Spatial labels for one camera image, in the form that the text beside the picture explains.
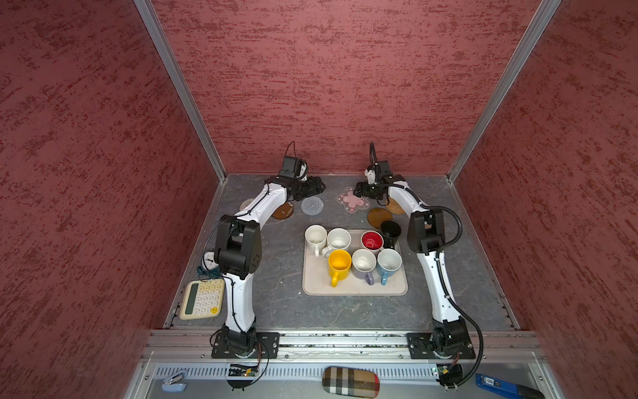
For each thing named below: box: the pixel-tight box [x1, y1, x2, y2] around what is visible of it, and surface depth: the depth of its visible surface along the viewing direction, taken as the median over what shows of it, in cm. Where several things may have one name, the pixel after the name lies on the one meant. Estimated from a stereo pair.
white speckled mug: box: [321, 227, 352, 258], surface depth 91 cm
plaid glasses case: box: [321, 365, 381, 399], surface depth 67 cm
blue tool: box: [475, 374, 546, 399], surface depth 67 cm
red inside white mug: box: [360, 230, 385, 256], surface depth 92 cm
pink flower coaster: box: [336, 186, 371, 213], surface depth 112 cm
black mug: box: [380, 219, 403, 250], surface depth 93 cm
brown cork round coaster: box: [367, 206, 393, 229], surface depth 109 cm
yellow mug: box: [328, 249, 353, 288], surface depth 86 cm
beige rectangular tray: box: [302, 241, 409, 296], surface depth 88 cm
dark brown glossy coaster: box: [271, 201, 295, 220], surface depth 108 cm
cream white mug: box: [304, 224, 328, 257], surface depth 91 cm
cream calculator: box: [179, 278, 226, 321], surface depth 82 cm
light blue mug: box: [376, 248, 403, 286], surface depth 85 cm
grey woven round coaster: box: [300, 196, 324, 217], surface depth 112 cm
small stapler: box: [161, 369, 187, 393], surface depth 68 cm
